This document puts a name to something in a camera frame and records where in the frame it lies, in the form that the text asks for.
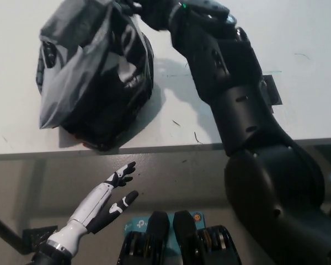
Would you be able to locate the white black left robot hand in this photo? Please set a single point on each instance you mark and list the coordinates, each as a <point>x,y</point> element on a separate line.
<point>93,207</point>

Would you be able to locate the black grey plastic bag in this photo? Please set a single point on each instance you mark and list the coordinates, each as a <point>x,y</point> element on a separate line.
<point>85,82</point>

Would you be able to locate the teal router box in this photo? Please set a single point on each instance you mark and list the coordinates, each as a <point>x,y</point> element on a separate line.
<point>131,225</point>

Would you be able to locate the black table leg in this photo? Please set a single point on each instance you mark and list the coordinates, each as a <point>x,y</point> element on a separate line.
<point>8,234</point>

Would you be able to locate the black tape patch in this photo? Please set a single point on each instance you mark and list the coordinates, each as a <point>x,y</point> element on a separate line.
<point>271,88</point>

